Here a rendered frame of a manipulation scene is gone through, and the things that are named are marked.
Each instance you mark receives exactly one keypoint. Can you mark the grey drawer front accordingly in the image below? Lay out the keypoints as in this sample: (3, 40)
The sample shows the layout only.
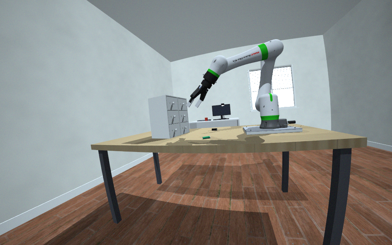
(173, 116)
(172, 103)
(183, 116)
(174, 129)
(184, 126)
(182, 104)

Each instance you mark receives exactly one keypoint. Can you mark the white chest of drawers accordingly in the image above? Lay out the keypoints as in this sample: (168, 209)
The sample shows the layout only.
(159, 116)

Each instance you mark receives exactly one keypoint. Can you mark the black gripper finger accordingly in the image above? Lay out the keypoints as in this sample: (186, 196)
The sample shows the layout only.
(202, 96)
(194, 95)

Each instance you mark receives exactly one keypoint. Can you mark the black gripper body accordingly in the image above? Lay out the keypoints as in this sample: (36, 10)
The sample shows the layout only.
(206, 85)

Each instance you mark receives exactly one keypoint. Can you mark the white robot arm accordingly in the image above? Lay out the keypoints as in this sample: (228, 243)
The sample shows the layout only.
(266, 102)

